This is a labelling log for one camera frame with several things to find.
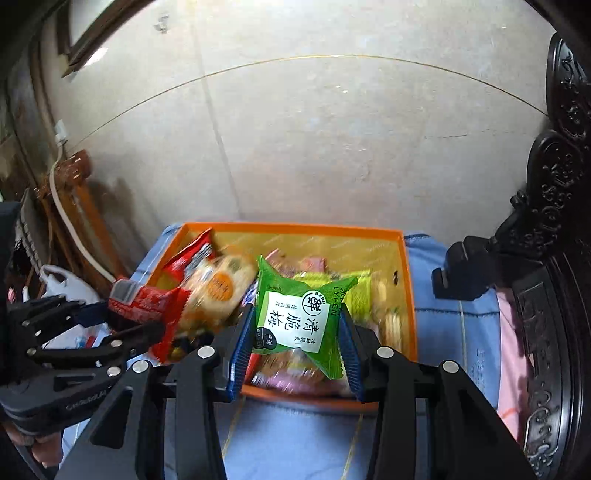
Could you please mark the red striped snack packet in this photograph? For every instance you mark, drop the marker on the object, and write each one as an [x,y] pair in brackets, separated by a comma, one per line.
[181,266]

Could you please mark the pink cracker bag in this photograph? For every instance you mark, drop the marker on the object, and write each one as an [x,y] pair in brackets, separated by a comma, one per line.
[292,373]

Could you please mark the person left hand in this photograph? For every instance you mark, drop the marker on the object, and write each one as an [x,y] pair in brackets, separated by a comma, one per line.
[45,450]

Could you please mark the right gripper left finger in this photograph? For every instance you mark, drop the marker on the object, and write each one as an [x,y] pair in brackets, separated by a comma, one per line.
[124,438]

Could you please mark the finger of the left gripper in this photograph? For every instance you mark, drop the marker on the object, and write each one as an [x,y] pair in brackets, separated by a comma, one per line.
[39,321]
[113,349]

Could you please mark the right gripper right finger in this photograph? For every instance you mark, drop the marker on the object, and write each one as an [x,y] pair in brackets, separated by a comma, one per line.
[433,422]

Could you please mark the blue checked tablecloth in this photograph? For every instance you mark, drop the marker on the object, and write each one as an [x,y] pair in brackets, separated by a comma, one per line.
[262,440]

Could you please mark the dark carved wooden furniture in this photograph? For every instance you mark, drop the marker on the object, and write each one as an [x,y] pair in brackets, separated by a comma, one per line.
[541,252]

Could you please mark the orange round pastry packet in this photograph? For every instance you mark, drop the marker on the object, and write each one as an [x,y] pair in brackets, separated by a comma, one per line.
[216,288]

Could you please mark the orange cardboard box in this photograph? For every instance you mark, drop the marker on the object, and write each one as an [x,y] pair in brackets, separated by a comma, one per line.
[382,299]

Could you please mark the white wall socket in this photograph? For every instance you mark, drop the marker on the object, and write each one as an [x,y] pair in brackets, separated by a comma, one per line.
[61,134]

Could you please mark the yellow-green seed packet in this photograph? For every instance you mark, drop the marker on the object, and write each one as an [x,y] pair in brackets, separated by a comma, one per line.
[358,299]

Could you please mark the white plastic bag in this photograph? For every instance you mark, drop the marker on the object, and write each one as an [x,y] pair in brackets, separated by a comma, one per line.
[61,282]

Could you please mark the green plum candy packet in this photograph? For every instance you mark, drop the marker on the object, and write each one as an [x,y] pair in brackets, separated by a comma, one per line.
[291,315]

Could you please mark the Weidan soda cracker packet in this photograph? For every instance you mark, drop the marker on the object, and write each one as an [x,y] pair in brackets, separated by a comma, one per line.
[392,331]

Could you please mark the red black snack packet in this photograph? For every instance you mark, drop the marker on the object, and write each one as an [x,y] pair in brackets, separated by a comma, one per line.
[144,303]

